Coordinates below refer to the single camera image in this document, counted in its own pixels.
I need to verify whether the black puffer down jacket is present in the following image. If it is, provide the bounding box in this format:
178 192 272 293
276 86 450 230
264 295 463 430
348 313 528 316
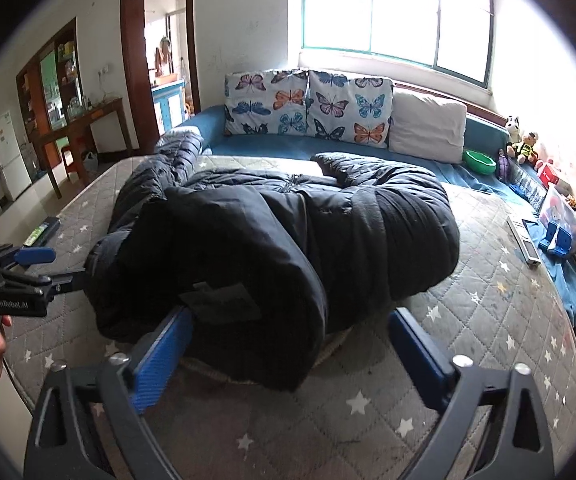
84 128 459 390

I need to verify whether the black phone on mattress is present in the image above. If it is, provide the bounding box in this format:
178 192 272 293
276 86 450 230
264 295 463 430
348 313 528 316
22 217 60 248

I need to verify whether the white refrigerator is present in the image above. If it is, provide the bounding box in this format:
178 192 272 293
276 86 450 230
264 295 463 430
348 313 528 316
0 112 32 202

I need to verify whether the red plastic stool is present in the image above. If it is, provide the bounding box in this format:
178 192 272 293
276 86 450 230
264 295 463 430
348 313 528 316
60 142 85 179

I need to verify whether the brown wooden table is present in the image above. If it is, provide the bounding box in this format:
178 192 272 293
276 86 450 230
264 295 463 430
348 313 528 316
29 98 134 198

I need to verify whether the grey quilted star mattress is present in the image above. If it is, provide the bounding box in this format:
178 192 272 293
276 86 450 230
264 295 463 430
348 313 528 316
0 152 576 480

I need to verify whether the brown wooden shelf cabinet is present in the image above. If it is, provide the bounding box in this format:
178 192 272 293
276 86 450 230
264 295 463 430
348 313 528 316
14 16 90 172

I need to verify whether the white remote control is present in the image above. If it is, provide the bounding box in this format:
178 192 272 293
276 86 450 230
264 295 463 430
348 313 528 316
506 216 541 266

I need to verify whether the blue toy block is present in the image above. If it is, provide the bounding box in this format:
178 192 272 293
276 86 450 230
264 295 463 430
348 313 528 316
538 221 572 259

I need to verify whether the blue kitchen cabinet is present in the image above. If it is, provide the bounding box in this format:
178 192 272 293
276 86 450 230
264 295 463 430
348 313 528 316
151 80 188 136

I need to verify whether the clear plastic toy bag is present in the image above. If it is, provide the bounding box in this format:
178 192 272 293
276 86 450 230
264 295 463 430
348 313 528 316
538 183 576 252

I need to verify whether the left butterfly print pillow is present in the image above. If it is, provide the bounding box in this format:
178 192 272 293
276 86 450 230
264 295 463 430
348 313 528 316
224 70 308 136

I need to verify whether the butterfly print pillow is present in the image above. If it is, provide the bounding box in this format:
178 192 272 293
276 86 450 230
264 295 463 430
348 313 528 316
224 70 308 136
306 70 393 150

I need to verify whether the blue bed sheet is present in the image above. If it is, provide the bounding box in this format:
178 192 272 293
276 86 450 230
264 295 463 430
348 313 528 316
166 106 576 326

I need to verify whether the green plastic bowl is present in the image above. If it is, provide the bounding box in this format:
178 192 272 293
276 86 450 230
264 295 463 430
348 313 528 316
463 150 496 176

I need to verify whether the monkey plush toy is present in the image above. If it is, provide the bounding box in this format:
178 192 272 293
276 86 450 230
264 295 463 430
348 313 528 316
506 132 538 166

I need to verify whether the husky plush toy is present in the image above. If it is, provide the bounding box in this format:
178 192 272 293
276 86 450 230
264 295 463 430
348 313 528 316
505 116 522 144

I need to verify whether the white plain pillow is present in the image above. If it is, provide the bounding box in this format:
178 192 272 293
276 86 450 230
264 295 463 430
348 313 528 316
388 89 467 164

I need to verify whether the right butterfly print pillow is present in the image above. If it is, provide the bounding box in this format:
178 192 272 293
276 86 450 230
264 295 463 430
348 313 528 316
306 70 393 150

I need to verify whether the green framed window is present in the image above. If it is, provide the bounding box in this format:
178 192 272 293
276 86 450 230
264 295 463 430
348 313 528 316
302 0 494 88

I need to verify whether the brown wooden door frame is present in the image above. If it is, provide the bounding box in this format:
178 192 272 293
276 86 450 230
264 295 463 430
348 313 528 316
120 0 201 155

